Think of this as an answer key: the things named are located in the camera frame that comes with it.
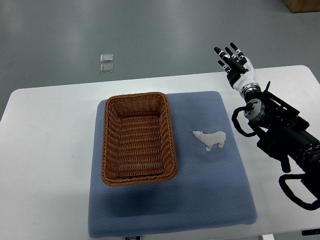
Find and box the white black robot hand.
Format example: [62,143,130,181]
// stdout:
[214,42,258,92]

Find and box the white bear figurine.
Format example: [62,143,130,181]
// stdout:
[192,131,226,152]

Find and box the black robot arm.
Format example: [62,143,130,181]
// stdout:
[231,83,320,211]

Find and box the brown wicker basket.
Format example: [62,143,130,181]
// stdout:
[101,92,178,187]

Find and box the brown cardboard box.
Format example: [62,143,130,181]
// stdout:
[283,0,320,13]

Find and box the blue padded mat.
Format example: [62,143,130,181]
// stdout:
[88,91,257,238]

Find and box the upper metal floor plate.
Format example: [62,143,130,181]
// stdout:
[100,53,114,63]

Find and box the black table bracket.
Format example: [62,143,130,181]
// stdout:
[301,229,320,237]

